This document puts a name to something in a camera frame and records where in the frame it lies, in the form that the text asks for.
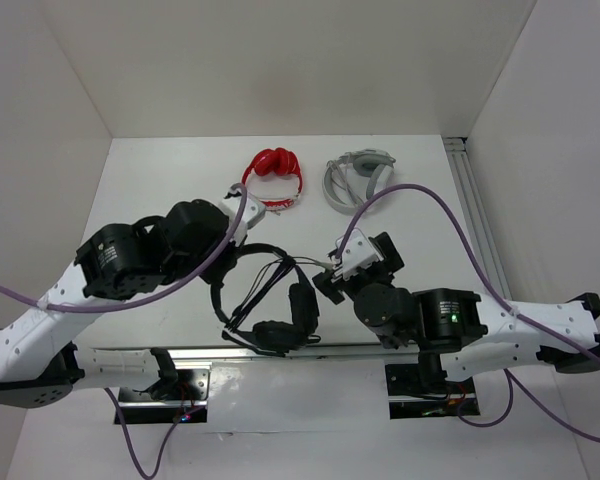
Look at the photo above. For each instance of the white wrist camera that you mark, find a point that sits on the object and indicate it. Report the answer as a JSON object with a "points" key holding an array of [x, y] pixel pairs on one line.
{"points": [[244, 212], [359, 252]]}

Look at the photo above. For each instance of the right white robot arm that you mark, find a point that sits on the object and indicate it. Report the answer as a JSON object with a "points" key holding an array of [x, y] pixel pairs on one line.
{"points": [[458, 333]]}

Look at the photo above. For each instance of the aluminium rail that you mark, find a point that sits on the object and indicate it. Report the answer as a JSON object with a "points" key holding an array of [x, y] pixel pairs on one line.
{"points": [[315, 352], [478, 226]]}

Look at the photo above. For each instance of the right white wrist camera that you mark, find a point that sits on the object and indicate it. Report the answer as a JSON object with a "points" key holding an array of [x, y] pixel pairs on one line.
{"points": [[359, 252]]}

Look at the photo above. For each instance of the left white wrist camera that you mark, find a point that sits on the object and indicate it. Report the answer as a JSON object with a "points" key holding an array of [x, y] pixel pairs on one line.
{"points": [[244, 212]]}

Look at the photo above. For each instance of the aluminium rail right side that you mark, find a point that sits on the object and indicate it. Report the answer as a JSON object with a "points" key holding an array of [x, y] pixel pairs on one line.
{"points": [[478, 226]]}

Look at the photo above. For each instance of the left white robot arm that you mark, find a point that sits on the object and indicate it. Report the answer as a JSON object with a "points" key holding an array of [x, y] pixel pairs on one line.
{"points": [[40, 363]]}

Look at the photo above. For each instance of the red folded headphones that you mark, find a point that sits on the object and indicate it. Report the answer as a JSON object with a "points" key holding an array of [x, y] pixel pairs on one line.
{"points": [[279, 163]]}

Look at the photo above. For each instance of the aluminium rail front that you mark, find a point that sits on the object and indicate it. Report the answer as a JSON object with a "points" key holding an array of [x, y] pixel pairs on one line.
{"points": [[315, 352]]}

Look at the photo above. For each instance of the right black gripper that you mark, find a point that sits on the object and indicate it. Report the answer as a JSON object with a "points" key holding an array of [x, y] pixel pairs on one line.
{"points": [[333, 289]]}

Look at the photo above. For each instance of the grey white headphones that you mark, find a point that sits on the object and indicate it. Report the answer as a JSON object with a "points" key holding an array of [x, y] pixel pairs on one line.
{"points": [[356, 176]]}

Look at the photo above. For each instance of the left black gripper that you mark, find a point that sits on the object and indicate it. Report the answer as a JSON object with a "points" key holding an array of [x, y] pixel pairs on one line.
{"points": [[217, 274]]}

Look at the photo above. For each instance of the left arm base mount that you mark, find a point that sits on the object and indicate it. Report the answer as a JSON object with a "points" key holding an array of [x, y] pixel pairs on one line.
{"points": [[180, 396]]}

